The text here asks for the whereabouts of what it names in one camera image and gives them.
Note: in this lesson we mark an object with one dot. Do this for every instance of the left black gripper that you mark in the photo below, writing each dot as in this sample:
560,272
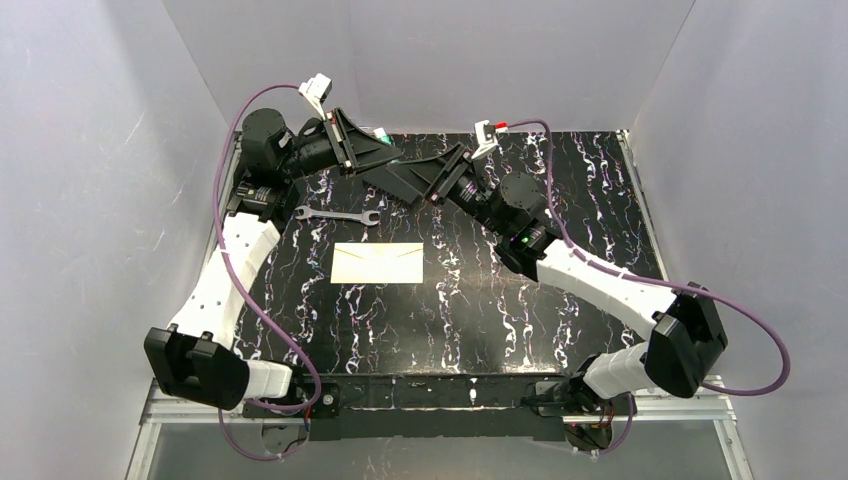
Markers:
337,140

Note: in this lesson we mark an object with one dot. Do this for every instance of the silver open-end wrench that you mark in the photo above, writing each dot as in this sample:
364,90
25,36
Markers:
367,218

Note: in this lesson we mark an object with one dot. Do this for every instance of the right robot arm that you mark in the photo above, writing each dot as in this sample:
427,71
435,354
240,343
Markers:
680,330

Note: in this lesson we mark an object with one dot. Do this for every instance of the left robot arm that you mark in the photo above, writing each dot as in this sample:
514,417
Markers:
192,357

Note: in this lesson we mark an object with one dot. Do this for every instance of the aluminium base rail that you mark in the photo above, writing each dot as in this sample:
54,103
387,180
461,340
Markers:
441,427

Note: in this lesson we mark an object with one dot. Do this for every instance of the cream paper envelope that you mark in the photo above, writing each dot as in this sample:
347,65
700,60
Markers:
377,263

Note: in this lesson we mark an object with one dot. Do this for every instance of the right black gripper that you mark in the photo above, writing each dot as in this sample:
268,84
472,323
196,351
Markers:
447,179

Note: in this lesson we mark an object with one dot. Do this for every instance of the green glue stick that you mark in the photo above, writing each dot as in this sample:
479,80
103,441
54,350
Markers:
381,134

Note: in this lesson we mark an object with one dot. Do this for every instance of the black ribbed block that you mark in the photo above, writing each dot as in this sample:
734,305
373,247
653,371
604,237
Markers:
383,180

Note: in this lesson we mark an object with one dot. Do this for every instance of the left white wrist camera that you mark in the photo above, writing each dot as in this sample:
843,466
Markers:
315,91

